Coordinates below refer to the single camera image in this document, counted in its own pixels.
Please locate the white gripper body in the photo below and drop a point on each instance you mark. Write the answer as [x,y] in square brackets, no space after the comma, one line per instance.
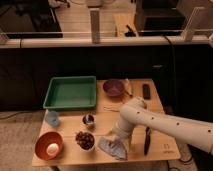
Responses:
[123,136]

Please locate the light blue towel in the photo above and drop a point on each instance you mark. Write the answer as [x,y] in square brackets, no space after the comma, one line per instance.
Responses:
[114,148]

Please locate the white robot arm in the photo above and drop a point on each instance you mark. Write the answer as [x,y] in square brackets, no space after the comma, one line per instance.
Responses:
[133,113]

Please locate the bowl of dark grapes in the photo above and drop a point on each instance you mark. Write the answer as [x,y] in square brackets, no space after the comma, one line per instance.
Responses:
[85,140]

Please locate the small metal cup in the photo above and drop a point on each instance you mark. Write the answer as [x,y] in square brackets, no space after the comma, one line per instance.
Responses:
[88,121]

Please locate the purple bowl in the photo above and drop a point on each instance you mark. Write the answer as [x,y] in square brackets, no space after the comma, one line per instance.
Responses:
[113,88]

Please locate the black remote control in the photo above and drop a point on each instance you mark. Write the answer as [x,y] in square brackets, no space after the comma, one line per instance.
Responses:
[146,91]

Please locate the white egg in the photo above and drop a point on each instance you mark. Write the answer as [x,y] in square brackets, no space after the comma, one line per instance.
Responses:
[52,149]

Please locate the green plastic tray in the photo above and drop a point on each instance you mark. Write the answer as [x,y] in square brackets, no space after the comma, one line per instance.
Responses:
[71,93]

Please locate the orange bowl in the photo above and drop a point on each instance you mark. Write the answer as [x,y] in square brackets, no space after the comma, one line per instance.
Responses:
[44,141]

